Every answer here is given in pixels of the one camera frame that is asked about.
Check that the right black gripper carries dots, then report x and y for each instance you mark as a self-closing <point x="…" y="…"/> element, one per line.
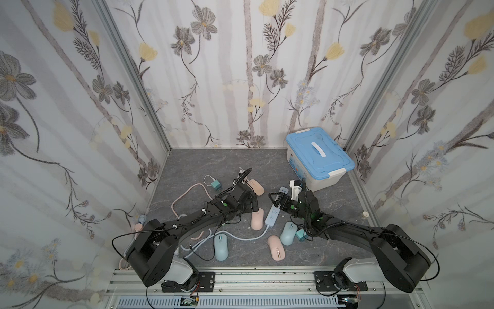
<point x="287" y="201"/>

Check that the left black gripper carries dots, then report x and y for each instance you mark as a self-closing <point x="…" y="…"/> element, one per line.
<point x="249" y="198"/>

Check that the teal USB charger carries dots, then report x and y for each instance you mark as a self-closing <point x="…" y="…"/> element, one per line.
<point x="216" y="184"/>

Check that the blue power strip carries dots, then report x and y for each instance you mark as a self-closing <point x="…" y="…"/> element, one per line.
<point x="274" y="211"/>

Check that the pink mouse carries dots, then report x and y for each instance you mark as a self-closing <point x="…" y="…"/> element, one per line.
<point x="276" y="248"/>
<point x="257" y="220"/>
<point x="256" y="187"/>

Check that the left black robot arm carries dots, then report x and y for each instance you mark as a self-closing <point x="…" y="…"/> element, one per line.
<point x="152" y="253"/>

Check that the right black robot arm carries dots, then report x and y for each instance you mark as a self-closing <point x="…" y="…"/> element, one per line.
<point x="398" y="259"/>

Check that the blue mouse right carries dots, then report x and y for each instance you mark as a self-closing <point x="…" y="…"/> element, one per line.
<point x="288" y="234"/>

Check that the blue mouse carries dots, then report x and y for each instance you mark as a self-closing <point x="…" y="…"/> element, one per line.
<point x="288" y="234"/>
<point x="221" y="247"/>

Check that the pink mouse front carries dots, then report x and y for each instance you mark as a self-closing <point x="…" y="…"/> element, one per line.
<point x="276" y="248"/>

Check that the blue mouse front left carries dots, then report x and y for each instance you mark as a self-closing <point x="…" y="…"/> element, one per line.
<point x="221" y="247"/>

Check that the blue lid storage box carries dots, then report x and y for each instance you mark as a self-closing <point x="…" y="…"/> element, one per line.
<point x="316" y="158"/>

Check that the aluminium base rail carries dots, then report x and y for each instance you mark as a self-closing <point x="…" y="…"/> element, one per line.
<point x="259" y="287"/>

